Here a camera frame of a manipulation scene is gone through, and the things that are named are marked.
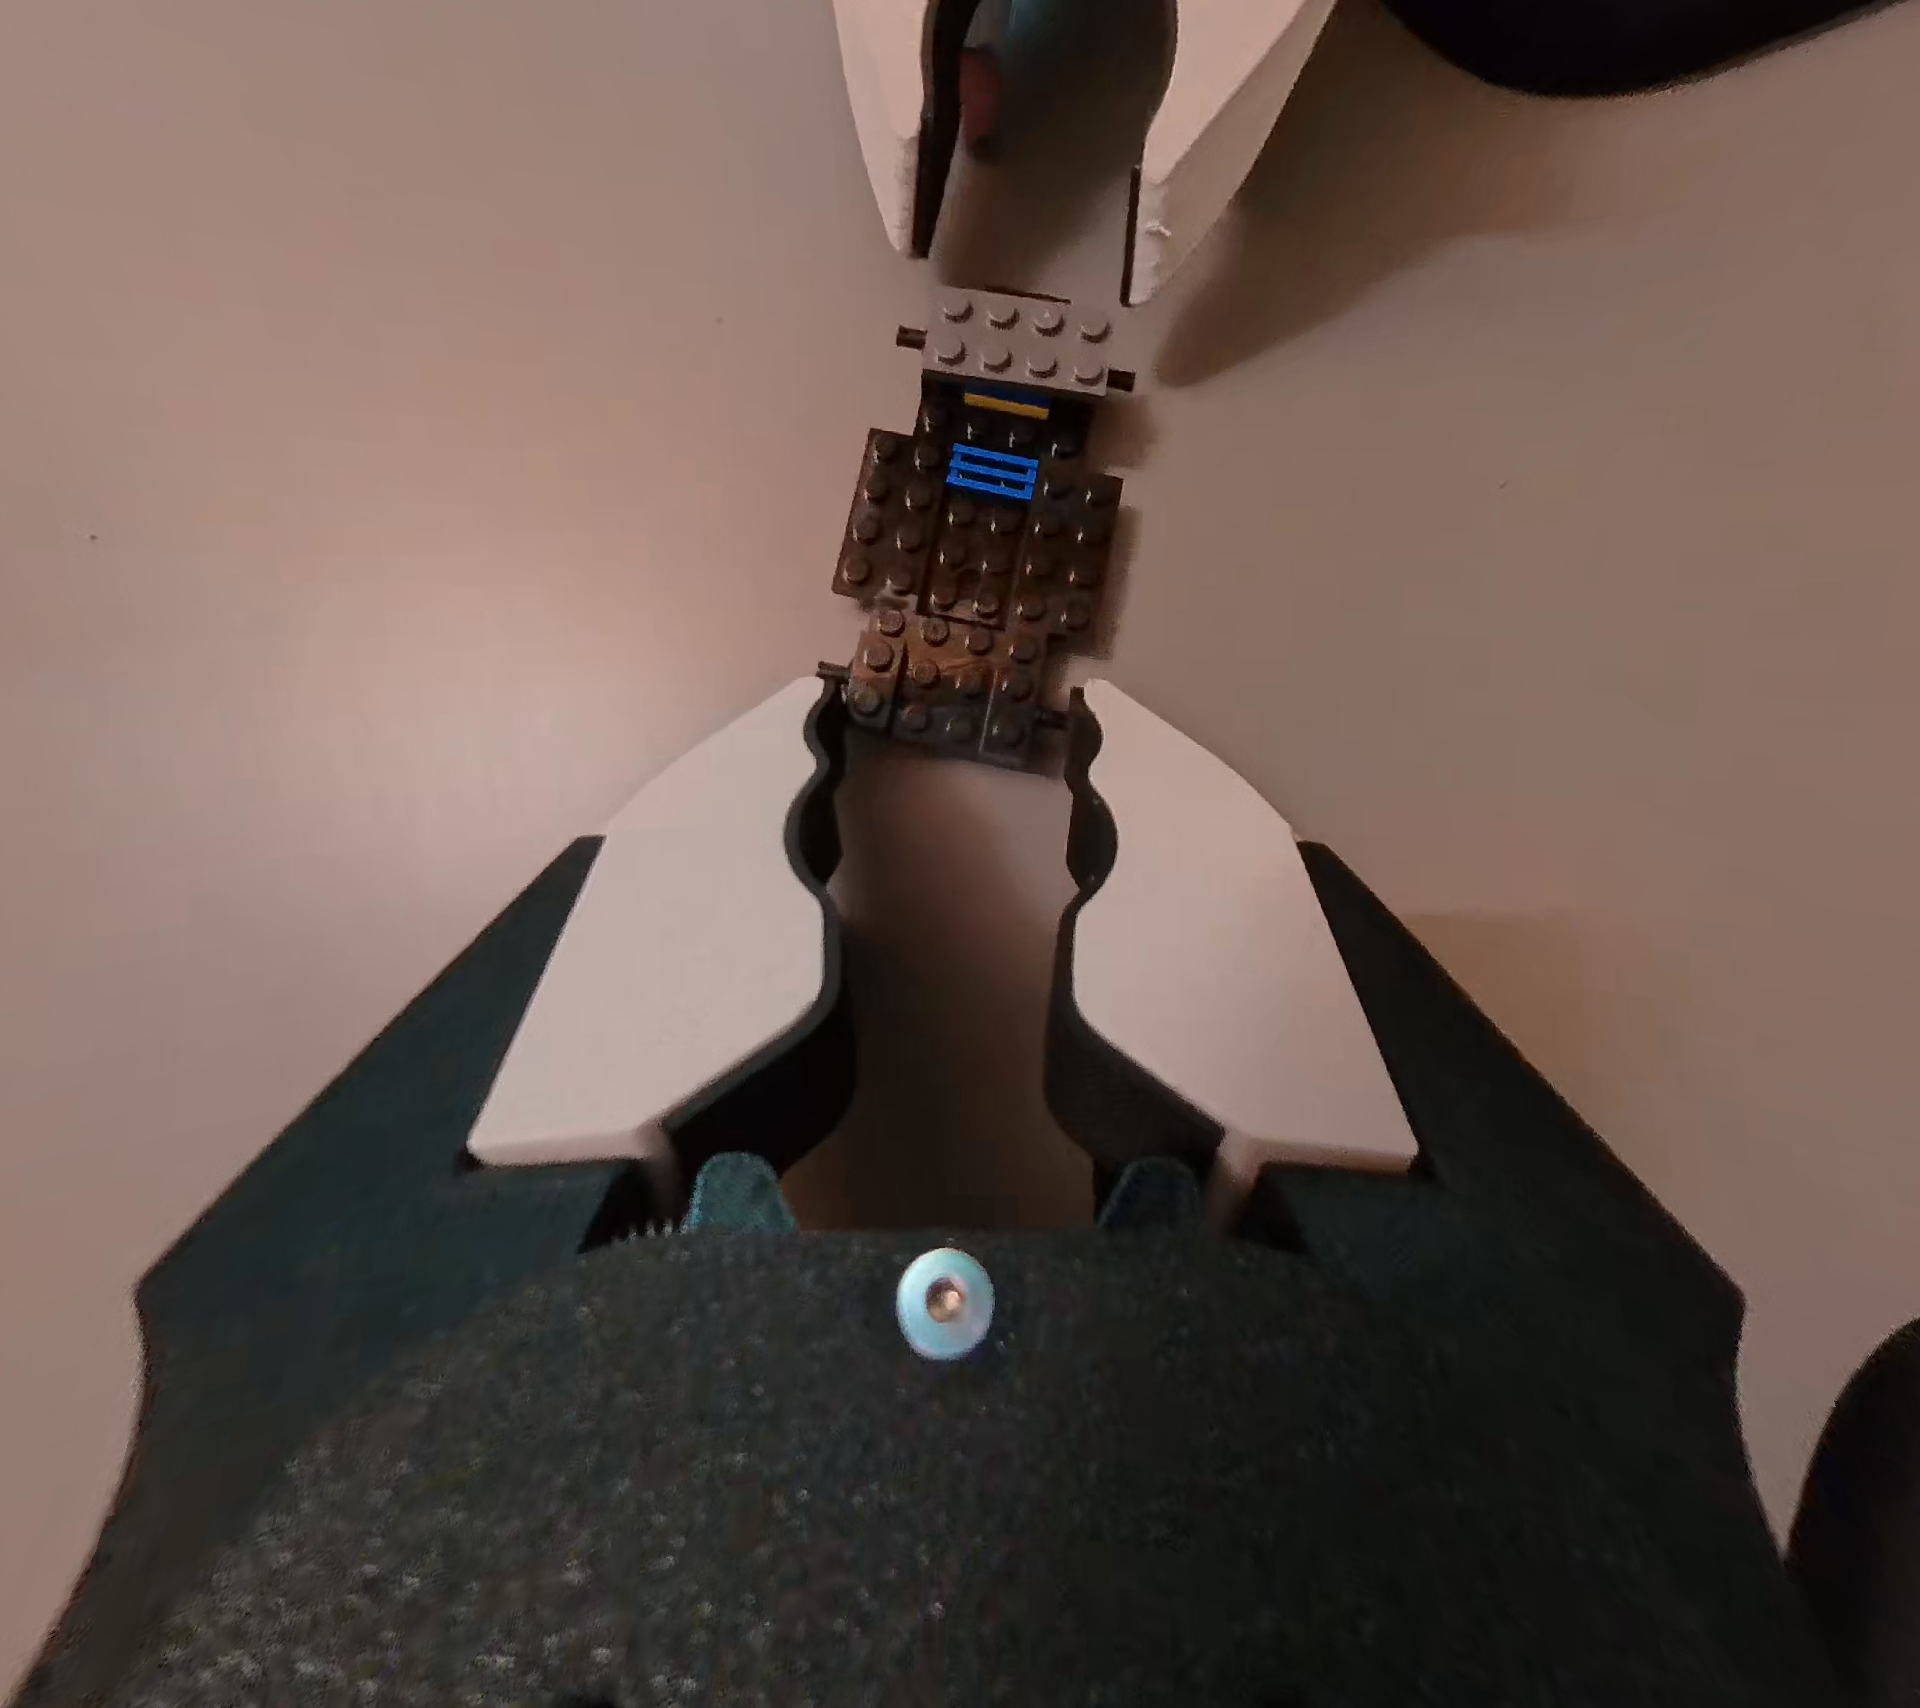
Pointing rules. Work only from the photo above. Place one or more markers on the small blue lego grille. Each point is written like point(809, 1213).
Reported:
point(994, 477)

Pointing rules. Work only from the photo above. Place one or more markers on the small yellow lego piece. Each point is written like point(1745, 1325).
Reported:
point(1007, 400)

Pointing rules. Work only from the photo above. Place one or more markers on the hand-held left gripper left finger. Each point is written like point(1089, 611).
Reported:
point(661, 988)

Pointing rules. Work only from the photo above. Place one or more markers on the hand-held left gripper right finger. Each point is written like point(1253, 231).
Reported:
point(1230, 988)

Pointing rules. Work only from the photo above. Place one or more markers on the black lego chassis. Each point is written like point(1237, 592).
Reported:
point(976, 584)

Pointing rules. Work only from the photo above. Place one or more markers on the dark grey lego plate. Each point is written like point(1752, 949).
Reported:
point(1030, 339)

